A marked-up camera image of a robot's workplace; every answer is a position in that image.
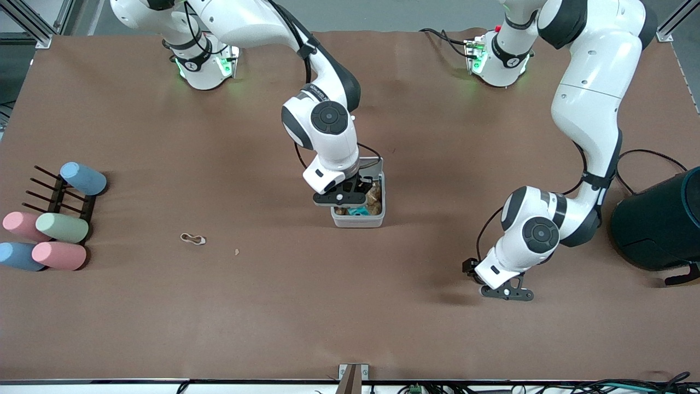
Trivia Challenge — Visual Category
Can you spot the black right arm base cable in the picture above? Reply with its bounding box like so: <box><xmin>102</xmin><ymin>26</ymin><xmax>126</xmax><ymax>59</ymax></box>
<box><xmin>182</xmin><ymin>0</ymin><xmax>242</xmax><ymax>61</ymax></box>

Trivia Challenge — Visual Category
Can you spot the brown crumpled trash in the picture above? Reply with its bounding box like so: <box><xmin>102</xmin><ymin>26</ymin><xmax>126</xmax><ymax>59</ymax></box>
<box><xmin>335</xmin><ymin>182</ymin><xmax>382</xmax><ymax>216</ymax></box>

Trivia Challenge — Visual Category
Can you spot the black looped cable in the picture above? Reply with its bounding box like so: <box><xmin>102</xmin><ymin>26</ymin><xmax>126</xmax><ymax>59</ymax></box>
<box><xmin>569</xmin><ymin>372</ymin><xmax>692</xmax><ymax>394</ymax></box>

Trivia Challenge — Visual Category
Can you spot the brown tapered post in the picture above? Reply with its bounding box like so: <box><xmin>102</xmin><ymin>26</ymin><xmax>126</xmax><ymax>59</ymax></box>
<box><xmin>335</xmin><ymin>366</ymin><xmax>364</xmax><ymax>394</ymax></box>

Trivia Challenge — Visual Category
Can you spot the blue plastic cup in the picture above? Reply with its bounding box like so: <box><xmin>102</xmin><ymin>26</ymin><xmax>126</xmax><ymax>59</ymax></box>
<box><xmin>0</xmin><ymin>242</ymin><xmax>47</xmax><ymax>272</ymax></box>
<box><xmin>59</xmin><ymin>161</ymin><xmax>108</xmax><ymax>196</ymax></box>

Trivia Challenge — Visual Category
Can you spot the grey metal bracket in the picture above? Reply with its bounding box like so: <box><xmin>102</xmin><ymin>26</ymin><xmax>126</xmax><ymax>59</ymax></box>
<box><xmin>338</xmin><ymin>363</ymin><xmax>370</xmax><ymax>382</ymax></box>

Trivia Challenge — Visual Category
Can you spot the black curved bracket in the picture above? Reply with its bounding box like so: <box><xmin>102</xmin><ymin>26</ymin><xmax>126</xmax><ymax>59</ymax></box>
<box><xmin>664</xmin><ymin>263</ymin><xmax>700</xmax><ymax>286</ymax></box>

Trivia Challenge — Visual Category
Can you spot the aluminium frame strut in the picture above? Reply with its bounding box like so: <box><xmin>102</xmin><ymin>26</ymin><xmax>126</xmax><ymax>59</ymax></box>
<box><xmin>656</xmin><ymin>0</ymin><xmax>700</xmax><ymax>43</ymax></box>
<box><xmin>0</xmin><ymin>0</ymin><xmax>74</xmax><ymax>49</ymax></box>

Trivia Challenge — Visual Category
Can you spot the teal cable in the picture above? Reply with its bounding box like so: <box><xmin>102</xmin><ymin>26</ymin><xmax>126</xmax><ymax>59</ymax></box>
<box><xmin>615</xmin><ymin>383</ymin><xmax>700</xmax><ymax>393</ymax></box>

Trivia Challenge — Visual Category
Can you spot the black appliance power cable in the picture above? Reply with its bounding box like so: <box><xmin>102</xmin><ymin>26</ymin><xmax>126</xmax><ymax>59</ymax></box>
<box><xmin>615</xmin><ymin>149</ymin><xmax>689</xmax><ymax>196</ymax></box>

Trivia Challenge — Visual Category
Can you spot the brown table cover sheet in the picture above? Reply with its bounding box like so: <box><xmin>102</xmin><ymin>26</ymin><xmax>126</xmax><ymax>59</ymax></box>
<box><xmin>0</xmin><ymin>30</ymin><xmax>700</xmax><ymax>382</ymax></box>

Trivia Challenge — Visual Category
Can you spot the black left arm base cable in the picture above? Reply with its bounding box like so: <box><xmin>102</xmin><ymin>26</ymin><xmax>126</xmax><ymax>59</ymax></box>
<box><xmin>420</xmin><ymin>27</ymin><xmax>472</xmax><ymax>59</ymax></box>

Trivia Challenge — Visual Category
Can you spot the black arm base cable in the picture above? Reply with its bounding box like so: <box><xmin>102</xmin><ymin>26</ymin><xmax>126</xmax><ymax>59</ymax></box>
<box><xmin>420</xmin><ymin>27</ymin><xmax>472</xmax><ymax>59</ymax></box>
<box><xmin>182</xmin><ymin>0</ymin><xmax>242</xmax><ymax>61</ymax></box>

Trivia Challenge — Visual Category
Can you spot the black cup rack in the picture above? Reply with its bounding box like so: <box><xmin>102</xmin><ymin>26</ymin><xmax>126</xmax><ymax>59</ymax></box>
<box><xmin>22</xmin><ymin>164</ymin><xmax>98</xmax><ymax>244</ymax></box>

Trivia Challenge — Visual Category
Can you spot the green plastic cup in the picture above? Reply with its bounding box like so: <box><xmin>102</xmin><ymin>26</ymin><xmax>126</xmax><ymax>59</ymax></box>
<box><xmin>36</xmin><ymin>212</ymin><xmax>90</xmax><ymax>244</ymax></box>

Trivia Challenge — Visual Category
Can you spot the pink plastic cup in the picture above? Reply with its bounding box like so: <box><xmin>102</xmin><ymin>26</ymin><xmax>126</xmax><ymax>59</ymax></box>
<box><xmin>31</xmin><ymin>241</ymin><xmax>88</xmax><ymax>271</ymax></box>
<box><xmin>2</xmin><ymin>211</ymin><xmax>53</xmax><ymax>242</ymax></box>

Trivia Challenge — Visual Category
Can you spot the dark teal cylindrical appliance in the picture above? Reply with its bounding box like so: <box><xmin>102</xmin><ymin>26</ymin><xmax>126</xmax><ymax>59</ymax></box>
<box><xmin>610</xmin><ymin>167</ymin><xmax>700</xmax><ymax>271</ymax></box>

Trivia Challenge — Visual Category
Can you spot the white square trash bin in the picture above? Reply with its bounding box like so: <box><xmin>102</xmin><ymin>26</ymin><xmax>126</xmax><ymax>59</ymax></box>
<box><xmin>330</xmin><ymin>157</ymin><xmax>386</xmax><ymax>229</ymax></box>

